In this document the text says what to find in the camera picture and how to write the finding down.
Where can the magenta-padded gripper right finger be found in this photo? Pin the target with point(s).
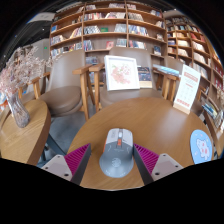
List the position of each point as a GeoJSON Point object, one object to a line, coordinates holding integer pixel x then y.
{"type": "Point", "coordinates": [148, 160]}

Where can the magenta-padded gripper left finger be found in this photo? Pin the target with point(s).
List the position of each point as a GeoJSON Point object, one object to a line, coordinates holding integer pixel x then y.
{"type": "Point", "coordinates": [75, 160]}

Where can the grey computer mouse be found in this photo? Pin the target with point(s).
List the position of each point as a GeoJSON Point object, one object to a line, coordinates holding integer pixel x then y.
{"type": "Point", "coordinates": [116, 156]}

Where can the round light blue mouse pad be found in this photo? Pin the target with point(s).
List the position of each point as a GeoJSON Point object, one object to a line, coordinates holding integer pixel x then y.
{"type": "Point", "coordinates": [201, 146]}

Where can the beige armchair with wooden arms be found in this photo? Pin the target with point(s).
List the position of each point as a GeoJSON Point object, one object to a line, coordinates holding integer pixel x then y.
{"type": "Point", "coordinates": [175, 65]}
{"type": "Point", "coordinates": [63, 96]}
{"type": "Point", "coordinates": [133, 95]}

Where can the glass vase with pink flowers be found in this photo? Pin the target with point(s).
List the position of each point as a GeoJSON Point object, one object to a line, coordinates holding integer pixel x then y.
{"type": "Point", "coordinates": [18, 111]}

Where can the stack of books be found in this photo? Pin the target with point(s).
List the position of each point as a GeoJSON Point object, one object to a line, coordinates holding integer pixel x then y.
{"type": "Point", "coordinates": [209, 108]}

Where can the white red sign stand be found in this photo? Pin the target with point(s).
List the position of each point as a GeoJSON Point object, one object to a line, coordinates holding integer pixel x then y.
{"type": "Point", "coordinates": [186, 88]}

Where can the dark cover book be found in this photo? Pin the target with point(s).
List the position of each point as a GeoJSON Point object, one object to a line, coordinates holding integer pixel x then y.
{"type": "Point", "coordinates": [144, 76]}

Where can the vase with white dried flowers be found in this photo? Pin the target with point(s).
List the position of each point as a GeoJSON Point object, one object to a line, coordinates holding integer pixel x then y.
{"type": "Point", "coordinates": [220, 110]}

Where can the white framed floral picture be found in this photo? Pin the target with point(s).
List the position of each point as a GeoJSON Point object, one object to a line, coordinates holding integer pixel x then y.
{"type": "Point", "coordinates": [121, 73]}

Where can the light blue book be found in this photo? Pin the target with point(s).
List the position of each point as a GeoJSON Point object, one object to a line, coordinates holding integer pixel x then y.
{"type": "Point", "coordinates": [166, 70]}

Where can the wide wooden bookshelf unit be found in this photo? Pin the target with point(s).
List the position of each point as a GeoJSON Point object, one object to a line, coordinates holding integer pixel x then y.
{"type": "Point", "coordinates": [106, 30]}

